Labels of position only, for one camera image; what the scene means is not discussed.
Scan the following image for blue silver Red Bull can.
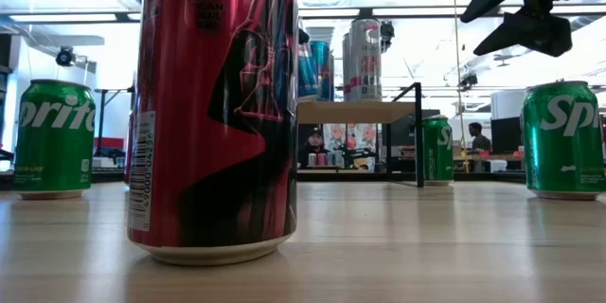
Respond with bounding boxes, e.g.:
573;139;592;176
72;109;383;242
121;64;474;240
296;40;321;100
310;41;336;102

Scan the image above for tall white slim can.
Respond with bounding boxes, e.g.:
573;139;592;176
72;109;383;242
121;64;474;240
348;17;383;103

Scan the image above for green Sprite can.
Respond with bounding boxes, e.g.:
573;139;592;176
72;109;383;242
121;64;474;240
12;79;98;202
520;80;606;202
421;114;455;187

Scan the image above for wooden shelf black metal legs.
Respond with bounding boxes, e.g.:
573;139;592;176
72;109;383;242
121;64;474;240
296;80;426;189

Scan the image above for person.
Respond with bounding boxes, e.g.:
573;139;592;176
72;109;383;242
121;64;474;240
467;121;492;152
297;126;333;169

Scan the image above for floral printed poster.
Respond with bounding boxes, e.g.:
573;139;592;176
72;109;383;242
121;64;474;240
322;122;380;152

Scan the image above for black monitor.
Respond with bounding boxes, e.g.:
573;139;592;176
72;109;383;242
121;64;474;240
490;116;524;155

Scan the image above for red black Darth Vader can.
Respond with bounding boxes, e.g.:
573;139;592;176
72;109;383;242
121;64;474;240
126;0;299;267

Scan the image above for black legged table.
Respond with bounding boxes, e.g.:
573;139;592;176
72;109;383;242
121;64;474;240
93;85;138;141

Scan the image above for thin hanging cord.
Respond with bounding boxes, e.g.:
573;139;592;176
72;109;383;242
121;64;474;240
449;0;472;174

